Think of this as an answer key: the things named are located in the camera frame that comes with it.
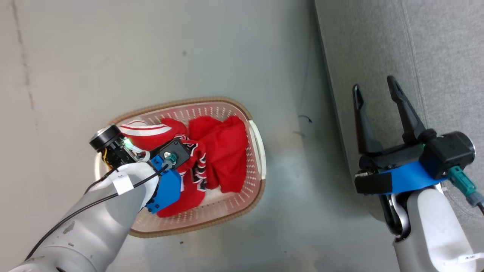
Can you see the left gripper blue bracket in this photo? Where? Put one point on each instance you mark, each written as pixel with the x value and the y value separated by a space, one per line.
pixel 168 189

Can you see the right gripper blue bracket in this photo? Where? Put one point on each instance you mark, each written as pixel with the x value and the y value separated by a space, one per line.
pixel 401 177

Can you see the red jersey with white stripes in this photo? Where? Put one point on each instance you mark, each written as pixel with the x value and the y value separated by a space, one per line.
pixel 223 151

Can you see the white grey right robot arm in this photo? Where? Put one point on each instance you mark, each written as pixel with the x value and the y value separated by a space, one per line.
pixel 435 234

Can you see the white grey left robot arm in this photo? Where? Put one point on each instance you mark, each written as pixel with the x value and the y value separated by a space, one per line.
pixel 94 230

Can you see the beige perforated laundry basket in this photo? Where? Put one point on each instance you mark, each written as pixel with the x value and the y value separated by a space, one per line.
pixel 227 211

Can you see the grey fabric sofa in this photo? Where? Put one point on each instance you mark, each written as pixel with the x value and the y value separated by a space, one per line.
pixel 378 45

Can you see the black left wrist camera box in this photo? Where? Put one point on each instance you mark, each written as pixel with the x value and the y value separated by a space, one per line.
pixel 180 149

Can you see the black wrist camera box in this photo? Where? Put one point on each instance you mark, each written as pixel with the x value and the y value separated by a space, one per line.
pixel 180 149
pixel 450 153

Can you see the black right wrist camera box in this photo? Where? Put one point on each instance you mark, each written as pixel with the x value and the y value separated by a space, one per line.
pixel 450 153

